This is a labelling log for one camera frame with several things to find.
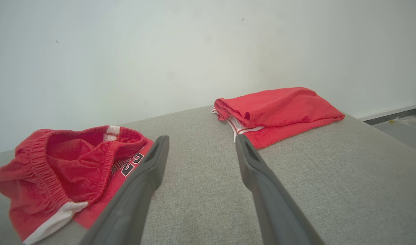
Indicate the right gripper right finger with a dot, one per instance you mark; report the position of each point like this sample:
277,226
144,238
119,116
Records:
272,211

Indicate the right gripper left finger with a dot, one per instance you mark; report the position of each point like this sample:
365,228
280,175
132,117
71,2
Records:
133,204

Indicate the red basketball shorts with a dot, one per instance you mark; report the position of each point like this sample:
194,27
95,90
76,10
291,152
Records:
58,170

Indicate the red basketball jersey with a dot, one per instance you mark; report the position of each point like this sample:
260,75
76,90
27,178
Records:
283,109

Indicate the white baseboard strip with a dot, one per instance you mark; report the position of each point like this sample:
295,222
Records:
388,114

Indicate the small yellow scrap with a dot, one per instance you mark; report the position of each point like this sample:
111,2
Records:
394,120

